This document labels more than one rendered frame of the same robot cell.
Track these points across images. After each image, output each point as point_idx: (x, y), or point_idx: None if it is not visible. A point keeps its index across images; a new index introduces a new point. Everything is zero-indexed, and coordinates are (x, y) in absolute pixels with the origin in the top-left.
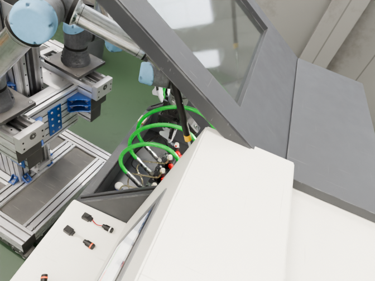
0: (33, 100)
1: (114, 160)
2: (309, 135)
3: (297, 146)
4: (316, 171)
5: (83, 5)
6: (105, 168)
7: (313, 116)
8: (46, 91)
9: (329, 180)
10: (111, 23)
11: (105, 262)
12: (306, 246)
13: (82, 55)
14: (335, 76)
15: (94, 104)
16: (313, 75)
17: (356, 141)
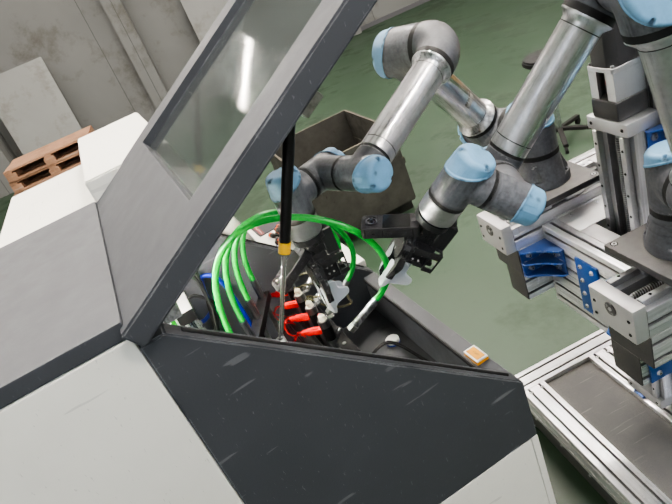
0: (588, 228)
1: (402, 304)
2: (72, 237)
3: (87, 219)
4: (63, 223)
5: (419, 59)
6: (395, 294)
7: (69, 254)
8: (613, 239)
9: (49, 228)
10: (394, 93)
11: None
12: (71, 210)
13: (651, 224)
14: (10, 368)
15: (617, 334)
16: (72, 314)
17: (2, 282)
